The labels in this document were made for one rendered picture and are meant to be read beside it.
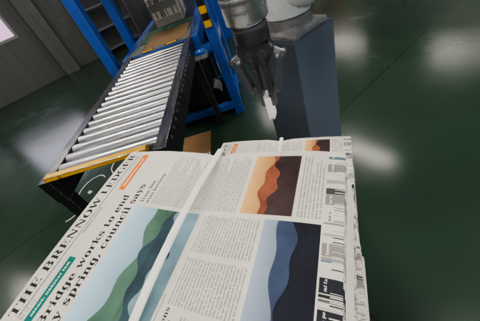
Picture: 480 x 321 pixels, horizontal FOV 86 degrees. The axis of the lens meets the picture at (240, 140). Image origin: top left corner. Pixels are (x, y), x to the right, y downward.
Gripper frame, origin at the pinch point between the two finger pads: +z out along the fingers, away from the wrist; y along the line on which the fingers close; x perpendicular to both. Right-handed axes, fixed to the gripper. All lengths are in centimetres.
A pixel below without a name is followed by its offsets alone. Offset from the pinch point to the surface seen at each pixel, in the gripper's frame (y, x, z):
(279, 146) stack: -0.1, -1.4, 13.2
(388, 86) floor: 51, 152, 96
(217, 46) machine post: -74, 137, 30
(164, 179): -8.9, -32.2, -10.0
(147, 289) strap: -2.2, -47.1, -10.9
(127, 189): -14.5, -34.5, -10.2
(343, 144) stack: 16.5, -1.5, 13.2
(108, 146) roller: -76, 8, 17
